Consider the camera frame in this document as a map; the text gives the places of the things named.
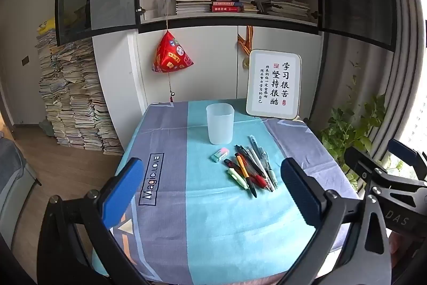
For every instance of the thick stack of white booklets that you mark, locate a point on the thick stack of white booklets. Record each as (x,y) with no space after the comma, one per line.
(193,3)

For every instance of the green potted plant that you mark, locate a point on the green potted plant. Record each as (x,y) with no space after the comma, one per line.
(347,131)

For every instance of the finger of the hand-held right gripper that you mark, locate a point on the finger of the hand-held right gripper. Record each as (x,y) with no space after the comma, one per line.
(405,151)
(362,161)

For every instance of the wide stack of thin booklets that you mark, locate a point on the wide stack of thin booklets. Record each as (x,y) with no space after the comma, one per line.
(287,8)

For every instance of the pile of pens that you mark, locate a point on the pile of pens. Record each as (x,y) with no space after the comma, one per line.
(253,171)

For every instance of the grey curtain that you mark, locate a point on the grey curtain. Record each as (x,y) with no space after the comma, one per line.
(393,38)

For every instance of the green and pink eraser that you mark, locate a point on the green and pink eraser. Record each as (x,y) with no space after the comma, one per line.
(220,154)

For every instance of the clear pen holder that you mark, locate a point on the clear pen holder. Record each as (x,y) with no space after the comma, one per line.
(165,6)

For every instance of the teal and grey printed tablecloth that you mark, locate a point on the teal and grey printed tablecloth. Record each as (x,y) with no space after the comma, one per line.
(206,221)

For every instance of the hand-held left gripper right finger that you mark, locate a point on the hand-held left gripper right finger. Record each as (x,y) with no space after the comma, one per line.
(302,191)

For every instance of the red pyramid hanging ornament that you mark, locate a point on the red pyramid hanging ornament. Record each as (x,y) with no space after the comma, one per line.
(171,54)

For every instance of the white bookshelf cabinet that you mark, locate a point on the white bookshelf cabinet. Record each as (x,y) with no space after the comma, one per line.
(213,51)

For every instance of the stack of red books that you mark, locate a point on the stack of red books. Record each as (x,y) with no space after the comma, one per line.
(227,6)

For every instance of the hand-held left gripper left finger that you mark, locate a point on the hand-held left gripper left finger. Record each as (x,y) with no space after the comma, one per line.
(121,191)

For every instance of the person's right hand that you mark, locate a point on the person's right hand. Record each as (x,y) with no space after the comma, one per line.
(398,245)

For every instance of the framed calligraphy board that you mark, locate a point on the framed calligraphy board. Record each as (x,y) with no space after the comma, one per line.
(275,84)

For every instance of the translucent plastic cup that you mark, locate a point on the translucent plastic cup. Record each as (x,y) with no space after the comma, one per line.
(220,124)

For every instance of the tall stacks of paper booklets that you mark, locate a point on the tall stacks of paper booklets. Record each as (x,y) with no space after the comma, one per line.
(76,98)

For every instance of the striped medal ribbon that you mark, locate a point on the striped medal ribbon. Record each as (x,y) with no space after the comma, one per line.
(245,43)

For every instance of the grey sofa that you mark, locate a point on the grey sofa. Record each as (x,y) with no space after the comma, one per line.
(13,178)

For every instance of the yellow plush toy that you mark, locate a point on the yellow plush toy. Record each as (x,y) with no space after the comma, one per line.
(46,25)

